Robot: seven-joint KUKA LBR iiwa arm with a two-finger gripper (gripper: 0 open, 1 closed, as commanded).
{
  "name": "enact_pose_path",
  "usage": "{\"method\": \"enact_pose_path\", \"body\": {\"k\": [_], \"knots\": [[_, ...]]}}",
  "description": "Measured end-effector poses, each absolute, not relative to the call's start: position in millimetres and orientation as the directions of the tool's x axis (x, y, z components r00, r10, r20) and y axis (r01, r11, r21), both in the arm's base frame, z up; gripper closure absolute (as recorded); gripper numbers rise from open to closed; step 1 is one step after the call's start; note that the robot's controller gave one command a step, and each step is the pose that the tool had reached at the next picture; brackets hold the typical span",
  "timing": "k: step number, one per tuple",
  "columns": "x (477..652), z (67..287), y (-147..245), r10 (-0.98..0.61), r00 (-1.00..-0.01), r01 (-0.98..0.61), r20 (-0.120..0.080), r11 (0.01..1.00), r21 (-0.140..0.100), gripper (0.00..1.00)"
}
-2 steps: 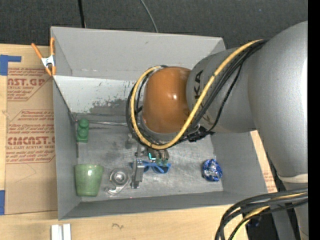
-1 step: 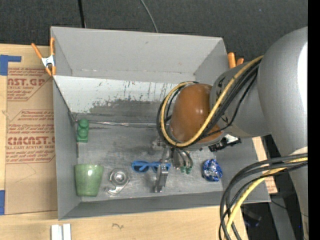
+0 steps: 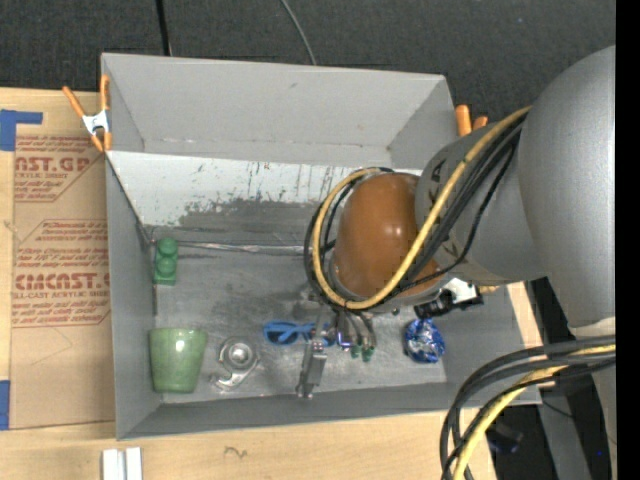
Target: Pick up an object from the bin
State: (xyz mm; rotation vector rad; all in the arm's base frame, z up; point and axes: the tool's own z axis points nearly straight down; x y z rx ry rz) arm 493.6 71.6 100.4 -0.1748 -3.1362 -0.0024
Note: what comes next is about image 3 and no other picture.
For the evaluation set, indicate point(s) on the green toy brick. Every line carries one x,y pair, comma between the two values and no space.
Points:
166,263

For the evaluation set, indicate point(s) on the grey metal bin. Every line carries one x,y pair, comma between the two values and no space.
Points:
240,288

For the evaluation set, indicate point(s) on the green cup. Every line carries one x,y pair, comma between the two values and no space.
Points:
176,360

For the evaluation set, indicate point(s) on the blue and white crumpled packet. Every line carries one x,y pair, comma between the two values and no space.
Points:
424,342

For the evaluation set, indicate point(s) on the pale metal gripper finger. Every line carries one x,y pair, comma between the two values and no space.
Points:
320,368
307,373

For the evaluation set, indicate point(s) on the silver metal tool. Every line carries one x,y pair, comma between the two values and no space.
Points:
239,358

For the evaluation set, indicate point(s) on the brown cardboard board, red print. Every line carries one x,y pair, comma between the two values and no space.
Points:
55,348

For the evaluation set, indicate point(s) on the blue sunglasses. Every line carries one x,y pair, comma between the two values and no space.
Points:
280,332

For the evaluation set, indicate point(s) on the black cylinder on white bracket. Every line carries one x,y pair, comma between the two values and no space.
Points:
440,304

